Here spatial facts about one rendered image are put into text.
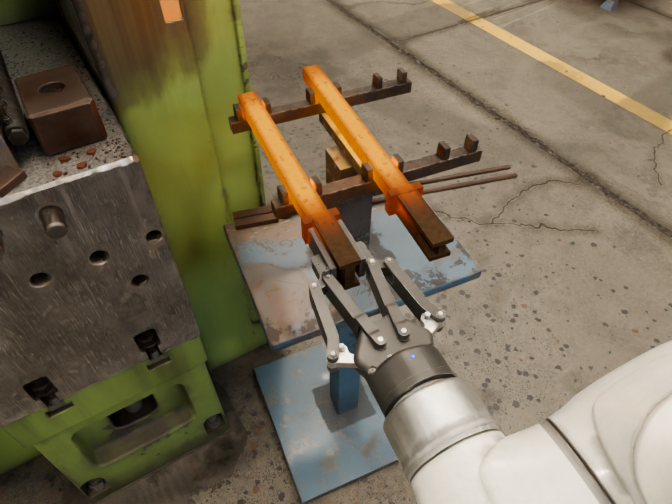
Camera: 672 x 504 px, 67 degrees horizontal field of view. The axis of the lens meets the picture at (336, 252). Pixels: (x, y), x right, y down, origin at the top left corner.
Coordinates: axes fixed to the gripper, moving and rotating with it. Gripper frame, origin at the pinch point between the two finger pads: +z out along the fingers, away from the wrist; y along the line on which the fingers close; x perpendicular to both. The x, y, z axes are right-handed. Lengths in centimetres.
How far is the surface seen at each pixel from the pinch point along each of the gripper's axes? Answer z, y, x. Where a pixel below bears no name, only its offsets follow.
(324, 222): 2.6, -0.3, 2.5
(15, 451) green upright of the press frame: 40, -69, -83
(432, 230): -2.9, 11.0, 1.8
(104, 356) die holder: 24, -35, -37
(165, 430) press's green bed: 26, -33, -75
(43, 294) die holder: 23.9, -37.7, -17.3
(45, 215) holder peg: 23.2, -31.7, -2.6
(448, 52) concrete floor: 191, 150, -90
